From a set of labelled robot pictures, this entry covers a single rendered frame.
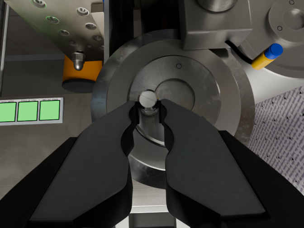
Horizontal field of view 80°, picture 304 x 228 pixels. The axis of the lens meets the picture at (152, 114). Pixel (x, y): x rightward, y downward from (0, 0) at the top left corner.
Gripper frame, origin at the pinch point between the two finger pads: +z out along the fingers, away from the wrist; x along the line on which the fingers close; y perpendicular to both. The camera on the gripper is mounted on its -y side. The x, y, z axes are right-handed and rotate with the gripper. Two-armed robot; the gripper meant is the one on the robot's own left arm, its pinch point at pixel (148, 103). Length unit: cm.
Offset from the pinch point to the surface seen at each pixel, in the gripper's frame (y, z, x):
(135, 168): 6.4, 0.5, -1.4
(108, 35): -3.1, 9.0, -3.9
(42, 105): 16.5, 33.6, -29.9
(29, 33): 16, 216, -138
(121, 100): 1.4, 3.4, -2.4
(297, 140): 11.2, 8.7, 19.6
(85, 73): 50, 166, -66
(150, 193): 35.3, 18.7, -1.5
